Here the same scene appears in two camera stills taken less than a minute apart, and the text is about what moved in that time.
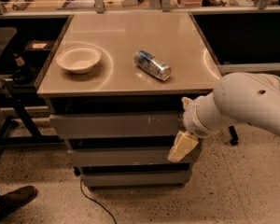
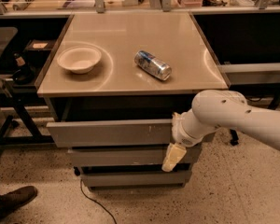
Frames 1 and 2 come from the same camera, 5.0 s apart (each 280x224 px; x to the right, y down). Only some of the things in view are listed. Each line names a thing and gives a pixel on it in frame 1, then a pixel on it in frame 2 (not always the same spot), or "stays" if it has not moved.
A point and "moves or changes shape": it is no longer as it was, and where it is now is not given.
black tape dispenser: x=22 y=75 stays
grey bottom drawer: x=136 y=178 stays
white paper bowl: x=78 y=59 stays
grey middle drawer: x=100 y=157 stays
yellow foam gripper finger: x=187 y=103 → x=177 y=117
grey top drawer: x=145 y=125 moves or changes shape
